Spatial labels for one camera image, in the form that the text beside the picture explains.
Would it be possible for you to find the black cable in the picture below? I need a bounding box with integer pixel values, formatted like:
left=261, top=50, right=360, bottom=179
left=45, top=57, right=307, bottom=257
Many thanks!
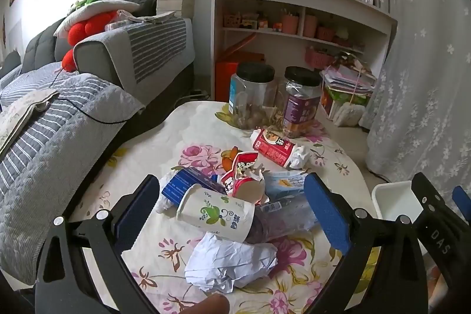
left=52, top=69, right=131, bottom=124

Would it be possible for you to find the paper cup with green print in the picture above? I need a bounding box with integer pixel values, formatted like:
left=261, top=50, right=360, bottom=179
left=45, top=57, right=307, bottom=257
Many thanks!
left=176, top=184, right=256, bottom=244

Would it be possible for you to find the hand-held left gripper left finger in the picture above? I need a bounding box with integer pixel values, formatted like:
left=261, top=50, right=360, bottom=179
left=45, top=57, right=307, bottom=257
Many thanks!
left=35, top=173, right=160, bottom=314

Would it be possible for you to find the pale blue plastic bag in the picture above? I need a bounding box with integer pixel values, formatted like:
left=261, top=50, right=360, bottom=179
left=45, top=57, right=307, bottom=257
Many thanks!
left=263, top=170, right=310, bottom=197

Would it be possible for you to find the orange cardboard box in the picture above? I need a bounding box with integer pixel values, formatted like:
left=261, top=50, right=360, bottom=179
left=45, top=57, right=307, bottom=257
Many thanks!
left=215, top=31, right=266, bottom=103

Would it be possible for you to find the orange snack wrapper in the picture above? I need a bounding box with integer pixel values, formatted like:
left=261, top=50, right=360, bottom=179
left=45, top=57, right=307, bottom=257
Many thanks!
left=221, top=148, right=240, bottom=171

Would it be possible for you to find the floral tablecloth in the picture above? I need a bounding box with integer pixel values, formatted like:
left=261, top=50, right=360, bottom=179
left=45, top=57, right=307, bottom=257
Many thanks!
left=70, top=101, right=379, bottom=314

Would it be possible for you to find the folded beige cloth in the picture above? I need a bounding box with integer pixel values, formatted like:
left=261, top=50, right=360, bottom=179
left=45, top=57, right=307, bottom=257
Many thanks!
left=138, top=11, right=177, bottom=24

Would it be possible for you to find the torn red white noodle cup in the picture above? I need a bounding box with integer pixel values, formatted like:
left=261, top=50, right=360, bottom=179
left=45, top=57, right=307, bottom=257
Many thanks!
left=220, top=151, right=266, bottom=205

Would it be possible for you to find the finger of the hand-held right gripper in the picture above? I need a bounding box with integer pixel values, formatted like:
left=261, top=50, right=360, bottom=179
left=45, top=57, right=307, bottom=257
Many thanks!
left=452, top=185, right=471, bottom=226
left=411, top=172, right=457, bottom=267

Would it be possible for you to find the white plastic bin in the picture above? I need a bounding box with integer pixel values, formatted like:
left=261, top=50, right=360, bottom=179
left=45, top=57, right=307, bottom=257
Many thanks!
left=371, top=181, right=424, bottom=226

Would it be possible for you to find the tied bundle of papers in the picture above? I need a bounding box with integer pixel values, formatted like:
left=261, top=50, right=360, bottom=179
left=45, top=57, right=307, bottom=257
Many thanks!
left=320, top=51, right=378, bottom=116

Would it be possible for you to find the small crumpled white tissue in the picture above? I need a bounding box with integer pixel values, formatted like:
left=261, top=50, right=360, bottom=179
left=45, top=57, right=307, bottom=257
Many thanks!
left=291, top=146, right=313, bottom=169

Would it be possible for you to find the white lace curtain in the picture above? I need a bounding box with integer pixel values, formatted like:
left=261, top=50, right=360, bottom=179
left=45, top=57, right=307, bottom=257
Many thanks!
left=359, top=0, right=471, bottom=190

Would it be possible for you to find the red plush toy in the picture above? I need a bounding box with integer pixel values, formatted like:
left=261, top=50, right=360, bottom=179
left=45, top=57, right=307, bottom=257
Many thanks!
left=61, top=10, right=118, bottom=72

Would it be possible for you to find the large crumpled white paper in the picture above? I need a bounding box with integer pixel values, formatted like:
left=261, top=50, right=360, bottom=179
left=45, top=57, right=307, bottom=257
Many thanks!
left=184, top=232, right=278, bottom=294

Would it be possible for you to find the clear jar with purple label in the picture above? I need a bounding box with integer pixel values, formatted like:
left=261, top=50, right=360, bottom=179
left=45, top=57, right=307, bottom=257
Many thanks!
left=283, top=66, right=323, bottom=139

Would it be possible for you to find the grey striped sofa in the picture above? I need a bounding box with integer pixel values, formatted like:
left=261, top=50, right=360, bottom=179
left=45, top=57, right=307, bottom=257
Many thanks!
left=0, top=62, right=146, bottom=287

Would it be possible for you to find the clear jar with blue label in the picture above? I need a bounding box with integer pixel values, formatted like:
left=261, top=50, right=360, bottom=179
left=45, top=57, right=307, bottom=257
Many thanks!
left=229, top=62, right=277, bottom=129

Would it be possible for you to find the blue white cardboard box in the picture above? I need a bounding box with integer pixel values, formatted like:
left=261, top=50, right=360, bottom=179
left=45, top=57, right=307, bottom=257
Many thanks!
left=161, top=167, right=229, bottom=208

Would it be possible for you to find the white plastic bag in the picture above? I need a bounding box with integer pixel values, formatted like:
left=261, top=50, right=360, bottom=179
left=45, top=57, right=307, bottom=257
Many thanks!
left=333, top=102, right=365, bottom=127

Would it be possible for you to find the tall pink pot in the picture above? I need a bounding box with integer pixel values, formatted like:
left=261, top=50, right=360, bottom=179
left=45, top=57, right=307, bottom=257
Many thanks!
left=303, top=14, right=318, bottom=38
left=281, top=13, right=299, bottom=35

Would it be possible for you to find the person's left hand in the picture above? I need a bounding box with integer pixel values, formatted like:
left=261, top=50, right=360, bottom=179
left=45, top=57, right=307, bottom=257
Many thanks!
left=193, top=294, right=231, bottom=314

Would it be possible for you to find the crumpled clear plastic bottle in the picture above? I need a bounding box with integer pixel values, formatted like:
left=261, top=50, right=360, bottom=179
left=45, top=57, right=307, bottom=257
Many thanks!
left=250, top=194, right=319, bottom=243

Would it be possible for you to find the striped grey armrest cover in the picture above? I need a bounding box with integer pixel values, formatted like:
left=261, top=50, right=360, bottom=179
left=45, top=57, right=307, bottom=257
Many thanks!
left=74, top=18, right=195, bottom=88

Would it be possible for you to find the red noodle carton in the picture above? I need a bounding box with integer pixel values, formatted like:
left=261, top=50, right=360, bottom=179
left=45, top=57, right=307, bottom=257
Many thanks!
left=252, top=128, right=295, bottom=167

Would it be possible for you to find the white grey pillow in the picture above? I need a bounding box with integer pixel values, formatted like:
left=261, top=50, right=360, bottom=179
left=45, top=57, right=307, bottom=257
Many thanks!
left=53, top=0, right=141, bottom=39

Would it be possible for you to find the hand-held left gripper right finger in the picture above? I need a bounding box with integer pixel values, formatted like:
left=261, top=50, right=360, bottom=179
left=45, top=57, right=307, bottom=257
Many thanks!
left=304, top=172, right=429, bottom=314

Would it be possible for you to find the pink basket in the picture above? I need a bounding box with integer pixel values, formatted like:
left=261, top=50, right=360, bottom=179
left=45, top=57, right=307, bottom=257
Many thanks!
left=305, top=46, right=337, bottom=69

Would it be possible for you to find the beige floral cloth pad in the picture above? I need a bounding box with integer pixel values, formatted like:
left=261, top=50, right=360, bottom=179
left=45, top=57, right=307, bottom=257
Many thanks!
left=0, top=89, right=60, bottom=156

